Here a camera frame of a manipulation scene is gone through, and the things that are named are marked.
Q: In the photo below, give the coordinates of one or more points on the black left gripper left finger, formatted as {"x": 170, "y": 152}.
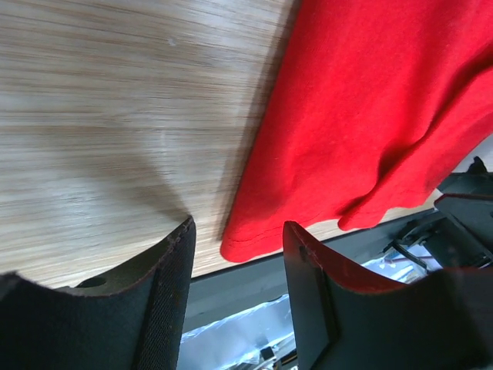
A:
{"x": 129, "y": 317}

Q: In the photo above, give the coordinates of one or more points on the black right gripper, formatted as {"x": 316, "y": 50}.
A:
{"x": 466, "y": 204}

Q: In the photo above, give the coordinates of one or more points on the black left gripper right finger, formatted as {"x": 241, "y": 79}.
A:
{"x": 348, "y": 317}

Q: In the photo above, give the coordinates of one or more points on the red t shirt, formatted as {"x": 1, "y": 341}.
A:
{"x": 375, "y": 103}

